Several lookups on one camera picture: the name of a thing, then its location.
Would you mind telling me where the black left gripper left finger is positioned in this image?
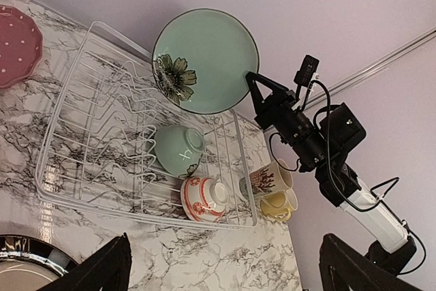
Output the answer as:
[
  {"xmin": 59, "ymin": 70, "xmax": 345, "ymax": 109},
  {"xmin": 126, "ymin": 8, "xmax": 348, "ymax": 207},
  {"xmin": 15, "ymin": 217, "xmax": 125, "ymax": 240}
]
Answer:
[{"xmin": 40, "ymin": 234, "xmax": 132, "ymax": 291}]

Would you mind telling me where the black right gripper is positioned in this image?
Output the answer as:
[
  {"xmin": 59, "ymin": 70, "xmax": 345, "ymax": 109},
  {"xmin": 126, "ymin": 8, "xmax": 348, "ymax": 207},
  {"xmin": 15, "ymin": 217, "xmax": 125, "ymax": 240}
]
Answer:
[{"xmin": 245, "ymin": 72, "xmax": 296, "ymax": 134}]

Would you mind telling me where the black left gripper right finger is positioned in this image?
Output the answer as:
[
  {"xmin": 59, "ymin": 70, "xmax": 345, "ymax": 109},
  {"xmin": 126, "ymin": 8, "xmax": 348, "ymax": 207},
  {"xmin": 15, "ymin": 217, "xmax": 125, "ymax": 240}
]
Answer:
[{"xmin": 319, "ymin": 234, "xmax": 417, "ymax": 290}]

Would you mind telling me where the light green floral plate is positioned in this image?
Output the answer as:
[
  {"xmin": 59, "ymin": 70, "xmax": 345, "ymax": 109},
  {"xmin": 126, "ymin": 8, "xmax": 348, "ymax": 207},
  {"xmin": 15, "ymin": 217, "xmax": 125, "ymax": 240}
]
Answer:
[{"xmin": 151, "ymin": 8, "xmax": 260, "ymax": 115}]

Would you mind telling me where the tall seashell ceramic mug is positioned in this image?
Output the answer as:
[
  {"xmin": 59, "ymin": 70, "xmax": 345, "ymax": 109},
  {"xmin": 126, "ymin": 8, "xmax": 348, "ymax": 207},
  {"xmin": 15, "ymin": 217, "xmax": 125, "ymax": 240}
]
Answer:
[{"xmin": 238, "ymin": 159, "xmax": 293, "ymax": 200}]

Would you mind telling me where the black striped large plate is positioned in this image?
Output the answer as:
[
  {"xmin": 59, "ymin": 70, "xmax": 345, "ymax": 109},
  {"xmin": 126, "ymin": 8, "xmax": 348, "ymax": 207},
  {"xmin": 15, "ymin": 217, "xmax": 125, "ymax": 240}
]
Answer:
[{"xmin": 1, "ymin": 234, "xmax": 78, "ymax": 290}]

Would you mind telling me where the yellow ceramic mug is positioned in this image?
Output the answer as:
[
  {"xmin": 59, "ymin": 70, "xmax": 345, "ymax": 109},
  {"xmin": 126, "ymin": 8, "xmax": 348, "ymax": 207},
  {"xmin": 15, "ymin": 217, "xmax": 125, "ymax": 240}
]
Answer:
[{"xmin": 260, "ymin": 189, "xmax": 298, "ymax": 222}]

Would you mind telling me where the light green floral bowl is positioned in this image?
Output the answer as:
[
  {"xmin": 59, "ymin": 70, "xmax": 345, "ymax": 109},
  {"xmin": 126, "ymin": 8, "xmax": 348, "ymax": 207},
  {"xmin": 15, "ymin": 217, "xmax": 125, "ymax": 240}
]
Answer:
[{"xmin": 154, "ymin": 125, "xmax": 205, "ymax": 179}]

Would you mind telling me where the pink dotted scalloped plate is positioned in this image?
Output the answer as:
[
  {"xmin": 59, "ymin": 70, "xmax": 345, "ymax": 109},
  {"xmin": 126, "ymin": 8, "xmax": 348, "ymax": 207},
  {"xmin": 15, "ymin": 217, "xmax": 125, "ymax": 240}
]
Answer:
[{"xmin": 0, "ymin": 5, "xmax": 43, "ymax": 89}]

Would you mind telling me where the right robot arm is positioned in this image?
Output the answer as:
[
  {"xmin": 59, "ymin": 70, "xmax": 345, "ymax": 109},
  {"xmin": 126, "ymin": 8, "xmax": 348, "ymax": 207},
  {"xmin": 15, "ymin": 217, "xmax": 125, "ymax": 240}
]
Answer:
[{"xmin": 245, "ymin": 72, "xmax": 418, "ymax": 276}]

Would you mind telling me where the white red patterned bowl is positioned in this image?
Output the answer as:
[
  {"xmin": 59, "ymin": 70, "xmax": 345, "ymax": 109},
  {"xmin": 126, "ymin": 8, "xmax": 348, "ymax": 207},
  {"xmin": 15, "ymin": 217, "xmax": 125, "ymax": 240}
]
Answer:
[{"xmin": 181, "ymin": 176, "xmax": 230, "ymax": 223}]

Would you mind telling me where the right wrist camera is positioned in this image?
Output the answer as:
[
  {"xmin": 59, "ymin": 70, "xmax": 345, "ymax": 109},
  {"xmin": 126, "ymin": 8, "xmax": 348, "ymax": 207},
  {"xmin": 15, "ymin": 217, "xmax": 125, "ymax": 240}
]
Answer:
[{"xmin": 294, "ymin": 55, "xmax": 320, "ymax": 111}]

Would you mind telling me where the white wire dish rack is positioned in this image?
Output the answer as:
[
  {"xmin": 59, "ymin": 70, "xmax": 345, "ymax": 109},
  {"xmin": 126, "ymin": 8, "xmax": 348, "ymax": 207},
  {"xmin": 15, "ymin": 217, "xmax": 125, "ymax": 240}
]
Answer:
[{"xmin": 35, "ymin": 21, "xmax": 258, "ymax": 230}]

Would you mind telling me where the right aluminium frame post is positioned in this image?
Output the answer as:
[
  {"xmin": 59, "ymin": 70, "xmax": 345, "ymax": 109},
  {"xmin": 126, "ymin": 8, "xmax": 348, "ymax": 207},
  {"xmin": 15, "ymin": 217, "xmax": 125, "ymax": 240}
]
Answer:
[{"xmin": 329, "ymin": 27, "xmax": 435, "ymax": 97}]

